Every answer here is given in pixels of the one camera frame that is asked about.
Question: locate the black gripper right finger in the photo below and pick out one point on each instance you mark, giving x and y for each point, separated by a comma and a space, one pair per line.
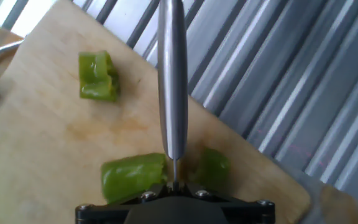
247, 214

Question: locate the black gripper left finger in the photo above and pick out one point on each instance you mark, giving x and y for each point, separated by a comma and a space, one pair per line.
104, 214

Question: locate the steel cleaver knife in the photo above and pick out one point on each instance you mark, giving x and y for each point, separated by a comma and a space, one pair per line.
172, 77

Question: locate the green chili pepper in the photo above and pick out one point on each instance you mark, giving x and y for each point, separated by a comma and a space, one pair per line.
213, 168

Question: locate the green chili chunk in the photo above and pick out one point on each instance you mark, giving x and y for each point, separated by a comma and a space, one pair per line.
96, 77

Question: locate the wooden cutting board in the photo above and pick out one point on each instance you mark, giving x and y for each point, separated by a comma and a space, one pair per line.
42, 140

